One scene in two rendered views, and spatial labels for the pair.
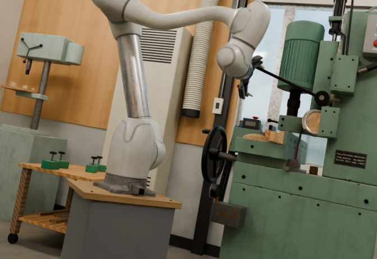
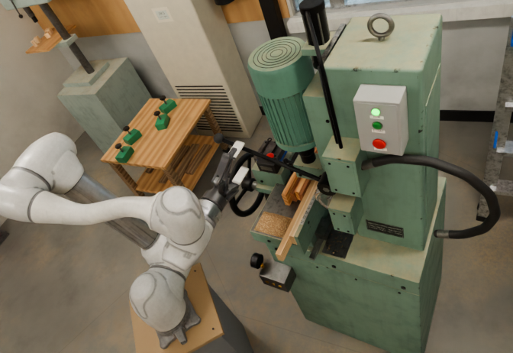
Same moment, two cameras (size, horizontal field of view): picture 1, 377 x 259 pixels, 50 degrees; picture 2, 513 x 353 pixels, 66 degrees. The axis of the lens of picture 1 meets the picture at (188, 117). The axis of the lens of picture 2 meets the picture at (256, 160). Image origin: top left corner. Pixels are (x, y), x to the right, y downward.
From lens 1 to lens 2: 1.64 m
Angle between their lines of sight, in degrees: 51
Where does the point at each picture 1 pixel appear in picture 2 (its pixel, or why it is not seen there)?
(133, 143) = (151, 318)
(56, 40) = not seen: outside the picture
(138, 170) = (172, 324)
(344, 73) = (341, 179)
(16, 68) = not seen: outside the picture
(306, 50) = (288, 111)
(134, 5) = (40, 218)
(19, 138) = (86, 99)
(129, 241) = not seen: outside the picture
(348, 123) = (372, 199)
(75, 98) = (101, 7)
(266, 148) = not seen: hidden behind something
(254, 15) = (172, 229)
